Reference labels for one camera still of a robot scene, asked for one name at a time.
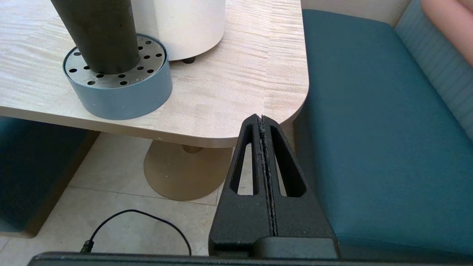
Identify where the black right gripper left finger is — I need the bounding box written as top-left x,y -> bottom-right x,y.
209,114 -> 277,257

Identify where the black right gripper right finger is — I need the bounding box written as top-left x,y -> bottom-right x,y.
262,115 -> 338,239

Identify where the black plastic cup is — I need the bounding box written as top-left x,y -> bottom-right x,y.
51,0 -> 141,75

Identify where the teal bench sofa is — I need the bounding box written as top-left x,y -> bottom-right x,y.
0,116 -> 100,239
294,0 -> 473,259

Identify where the large blue steel drip tray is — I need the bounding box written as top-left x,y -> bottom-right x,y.
62,34 -> 173,120

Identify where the large clear water dispenser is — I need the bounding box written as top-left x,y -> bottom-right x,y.
131,0 -> 227,64

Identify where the pink bolster cushion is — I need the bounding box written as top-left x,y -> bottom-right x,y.
421,0 -> 473,67

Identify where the beige table pedestal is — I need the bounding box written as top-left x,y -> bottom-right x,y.
143,140 -> 233,202

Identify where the thin black floor cable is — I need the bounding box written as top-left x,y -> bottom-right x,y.
81,209 -> 192,256

